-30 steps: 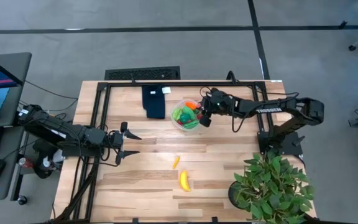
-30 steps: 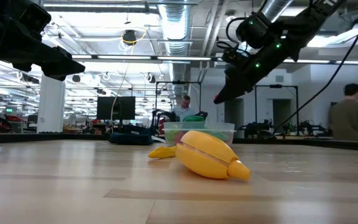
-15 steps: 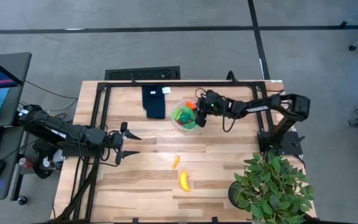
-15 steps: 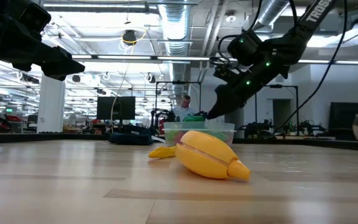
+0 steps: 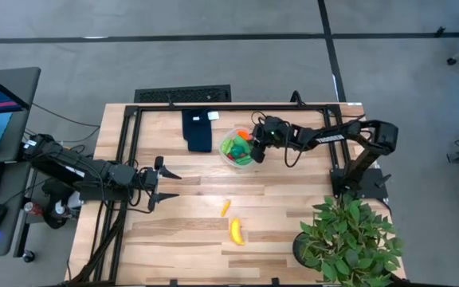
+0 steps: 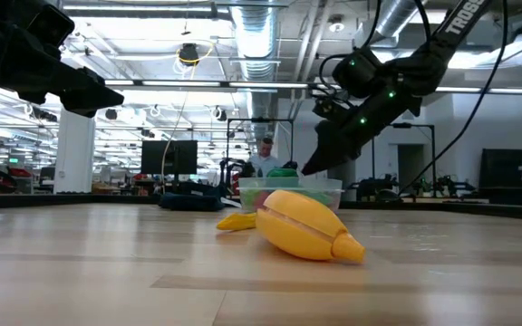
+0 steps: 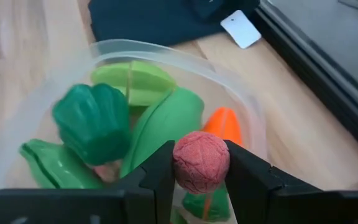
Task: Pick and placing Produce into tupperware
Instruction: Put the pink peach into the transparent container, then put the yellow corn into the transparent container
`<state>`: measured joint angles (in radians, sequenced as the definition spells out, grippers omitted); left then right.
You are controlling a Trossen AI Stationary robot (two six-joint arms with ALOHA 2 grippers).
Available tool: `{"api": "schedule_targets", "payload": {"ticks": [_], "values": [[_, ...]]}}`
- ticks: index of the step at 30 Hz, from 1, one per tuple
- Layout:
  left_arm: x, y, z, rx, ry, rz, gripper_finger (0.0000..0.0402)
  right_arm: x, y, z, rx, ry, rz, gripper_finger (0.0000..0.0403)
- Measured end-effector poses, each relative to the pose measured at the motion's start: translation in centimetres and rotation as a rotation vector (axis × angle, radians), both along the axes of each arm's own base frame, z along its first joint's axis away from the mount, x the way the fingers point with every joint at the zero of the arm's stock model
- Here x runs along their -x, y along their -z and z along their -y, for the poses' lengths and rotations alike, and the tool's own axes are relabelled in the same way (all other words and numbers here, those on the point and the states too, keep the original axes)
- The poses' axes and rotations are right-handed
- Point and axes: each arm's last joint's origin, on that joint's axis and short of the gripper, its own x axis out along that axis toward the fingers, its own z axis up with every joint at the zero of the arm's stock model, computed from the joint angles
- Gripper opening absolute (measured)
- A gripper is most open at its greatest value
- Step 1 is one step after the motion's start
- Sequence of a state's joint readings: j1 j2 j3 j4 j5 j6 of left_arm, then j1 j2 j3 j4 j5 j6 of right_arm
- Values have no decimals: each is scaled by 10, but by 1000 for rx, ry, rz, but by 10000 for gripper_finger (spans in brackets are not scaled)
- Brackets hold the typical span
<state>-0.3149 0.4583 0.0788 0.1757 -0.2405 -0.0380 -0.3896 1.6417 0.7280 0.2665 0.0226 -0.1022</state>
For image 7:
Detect orange yellow toy carrot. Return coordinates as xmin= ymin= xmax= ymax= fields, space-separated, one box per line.
xmin=201 ymin=106 xmax=244 ymax=147

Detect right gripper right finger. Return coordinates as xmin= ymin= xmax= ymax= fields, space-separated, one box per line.
xmin=224 ymin=139 xmax=358 ymax=224

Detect dark green toy pepper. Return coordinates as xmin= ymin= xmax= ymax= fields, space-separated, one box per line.
xmin=52 ymin=82 xmax=133 ymax=166

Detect red toy strawberry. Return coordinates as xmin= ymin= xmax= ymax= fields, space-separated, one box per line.
xmin=181 ymin=183 xmax=231 ymax=222

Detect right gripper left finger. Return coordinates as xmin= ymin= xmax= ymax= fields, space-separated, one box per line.
xmin=0 ymin=139 xmax=177 ymax=224

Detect black aluminium table frame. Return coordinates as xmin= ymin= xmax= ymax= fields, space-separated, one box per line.
xmin=253 ymin=0 xmax=358 ymax=161

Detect clear plastic tupperware container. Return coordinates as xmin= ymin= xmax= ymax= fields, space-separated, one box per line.
xmin=0 ymin=39 xmax=269 ymax=224

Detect light green toy produce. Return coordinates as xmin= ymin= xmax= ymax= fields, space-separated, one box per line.
xmin=90 ymin=60 xmax=177 ymax=108

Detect green toy pea pod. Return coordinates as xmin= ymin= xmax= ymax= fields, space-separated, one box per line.
xmin=19 ymin=138 xmax=107 ymax=190

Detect white paper tag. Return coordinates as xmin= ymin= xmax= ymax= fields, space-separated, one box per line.
xmin=219 ymin=9 xmax=262 ymax=50

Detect dark navy folded cloth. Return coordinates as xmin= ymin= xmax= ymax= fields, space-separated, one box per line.
xmin=88 ymin=0 xmax=260 ymax=47

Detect pink crinkled ball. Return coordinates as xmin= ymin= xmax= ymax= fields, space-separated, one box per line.
xmin=92 ymin=161 xmax=122 ymax=184
xmin=172 ymin=130 xmax=231 ymax=195

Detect green toy mango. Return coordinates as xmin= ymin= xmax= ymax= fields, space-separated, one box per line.
xmin=119 ymin=86 xmax=205 ymax=179

